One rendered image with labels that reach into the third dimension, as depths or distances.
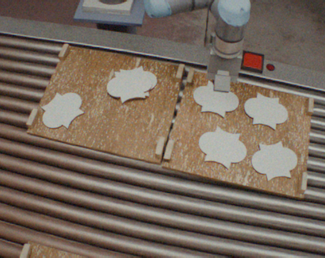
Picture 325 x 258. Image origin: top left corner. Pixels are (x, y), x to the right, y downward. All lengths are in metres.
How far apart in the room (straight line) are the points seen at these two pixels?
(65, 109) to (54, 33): 0.36
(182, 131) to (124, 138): 0.17
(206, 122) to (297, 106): 0.30
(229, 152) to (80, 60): 0.57
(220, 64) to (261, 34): 1.76
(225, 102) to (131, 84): 0.29
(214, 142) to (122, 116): 0.28
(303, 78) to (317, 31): 1.60
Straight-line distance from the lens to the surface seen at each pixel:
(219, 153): 1.18
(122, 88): 1.28
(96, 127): 1.23
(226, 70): 1.12
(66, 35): 1.51
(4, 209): 1.20
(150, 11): 1.01
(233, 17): 0.97
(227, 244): 1.11
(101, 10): 1.62
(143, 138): 1.20
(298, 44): 2.88
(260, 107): 1.29
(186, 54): 1.42
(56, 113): 1.27
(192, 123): 1.23
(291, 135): 1.28
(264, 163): 1.19
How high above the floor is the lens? 1.98
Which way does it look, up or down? 58 degrees down
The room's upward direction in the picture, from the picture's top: 2 degrees clockwise
